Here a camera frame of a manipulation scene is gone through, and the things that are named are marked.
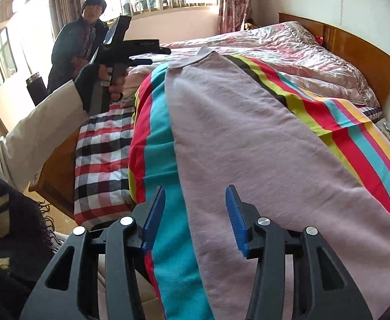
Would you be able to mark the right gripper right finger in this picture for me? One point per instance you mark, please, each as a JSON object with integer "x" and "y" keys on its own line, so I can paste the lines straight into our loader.
{"x": 322, "y": 286}

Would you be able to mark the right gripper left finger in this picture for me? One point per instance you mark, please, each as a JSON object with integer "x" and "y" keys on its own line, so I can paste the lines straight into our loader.
{"x": 68, "y": 289}

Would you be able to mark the mauve pink pants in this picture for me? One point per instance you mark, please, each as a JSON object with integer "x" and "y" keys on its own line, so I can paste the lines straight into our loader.
{"x": 229, "y": 130}

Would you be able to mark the white left sleeve forearm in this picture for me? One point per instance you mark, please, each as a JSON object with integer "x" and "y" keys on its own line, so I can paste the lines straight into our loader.
{"x": 30, "y": 143}

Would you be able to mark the operator left hand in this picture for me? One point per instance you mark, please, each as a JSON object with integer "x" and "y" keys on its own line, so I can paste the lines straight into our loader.
{"x": 115, "y": 87}

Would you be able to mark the standing person dark jacket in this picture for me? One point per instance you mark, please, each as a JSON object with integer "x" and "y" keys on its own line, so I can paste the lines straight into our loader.
{"x": 76, "y": 44}

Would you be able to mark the dark fringed scarf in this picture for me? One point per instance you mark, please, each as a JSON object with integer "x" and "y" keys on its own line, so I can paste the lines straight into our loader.
{"x": 26, "y": 247}

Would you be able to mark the black thermos bottle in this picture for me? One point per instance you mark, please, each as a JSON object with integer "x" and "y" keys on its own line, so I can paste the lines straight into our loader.
{"x": 36, "y": 88}

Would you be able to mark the plaid checkered blanket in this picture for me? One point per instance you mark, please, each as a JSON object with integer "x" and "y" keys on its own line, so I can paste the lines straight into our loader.
{"x": 102, "y": 189}

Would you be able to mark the wooden bed footboard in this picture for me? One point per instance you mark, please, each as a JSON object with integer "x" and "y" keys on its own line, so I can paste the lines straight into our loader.
{"x": 55, "y": 182}

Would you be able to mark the floral pink curtain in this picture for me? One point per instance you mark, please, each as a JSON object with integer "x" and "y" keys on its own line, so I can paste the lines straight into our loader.
{"x": 233, "y": 15}

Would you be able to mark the rainbow striped bed sheet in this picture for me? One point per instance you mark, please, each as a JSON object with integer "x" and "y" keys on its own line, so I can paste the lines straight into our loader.
{"x": 351, "y": 137}

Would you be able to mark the pink floral shiny quilt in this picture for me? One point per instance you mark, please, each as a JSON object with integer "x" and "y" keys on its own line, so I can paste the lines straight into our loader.
{"x": 288, "y": 48}

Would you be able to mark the left wooden headboard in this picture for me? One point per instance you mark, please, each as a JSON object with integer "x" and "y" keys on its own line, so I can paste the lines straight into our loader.
{"x": 373, "y": 63}

